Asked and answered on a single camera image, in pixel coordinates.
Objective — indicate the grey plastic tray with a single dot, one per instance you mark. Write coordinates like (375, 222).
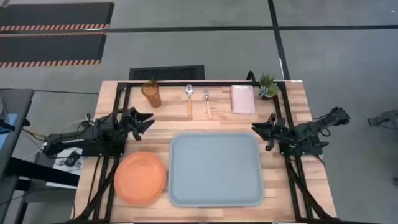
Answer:
(216, 171)

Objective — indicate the black aluminium rig frame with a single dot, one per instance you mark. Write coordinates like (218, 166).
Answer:
(217, 84)

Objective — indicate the small potted succulent plant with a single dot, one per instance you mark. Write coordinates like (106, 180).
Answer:
(267, 87)

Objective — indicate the black perforated floor mat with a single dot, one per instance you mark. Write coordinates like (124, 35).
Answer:
(166, 73)

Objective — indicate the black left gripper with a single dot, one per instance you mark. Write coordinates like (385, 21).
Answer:
(130, 121)

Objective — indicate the grey side table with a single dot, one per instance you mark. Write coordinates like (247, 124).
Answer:
(18, 102)

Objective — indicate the small black handheld device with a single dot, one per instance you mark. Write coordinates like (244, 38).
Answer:
(72, 158)

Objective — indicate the orange translucent plastic cup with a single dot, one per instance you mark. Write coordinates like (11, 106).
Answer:
(152, 95)

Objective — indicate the white sheet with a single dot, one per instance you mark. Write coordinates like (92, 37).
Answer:
(59, 163)

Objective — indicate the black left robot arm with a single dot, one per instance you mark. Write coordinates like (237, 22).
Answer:
(68, 143)

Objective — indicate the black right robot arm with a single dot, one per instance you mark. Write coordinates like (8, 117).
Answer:
(311, 130)

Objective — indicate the black mat with striped edge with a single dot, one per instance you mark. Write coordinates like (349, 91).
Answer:
(56, 14)
(49, 48)

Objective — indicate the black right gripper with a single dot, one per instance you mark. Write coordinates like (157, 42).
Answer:
(278, 130)

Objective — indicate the orange plastic plate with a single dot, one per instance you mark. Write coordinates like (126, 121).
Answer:
(140, 179)

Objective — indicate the grey chair base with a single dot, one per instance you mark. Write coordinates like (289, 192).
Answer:
(384, 118)

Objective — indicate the pink notebook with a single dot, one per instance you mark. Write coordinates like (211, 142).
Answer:
(243, 99)

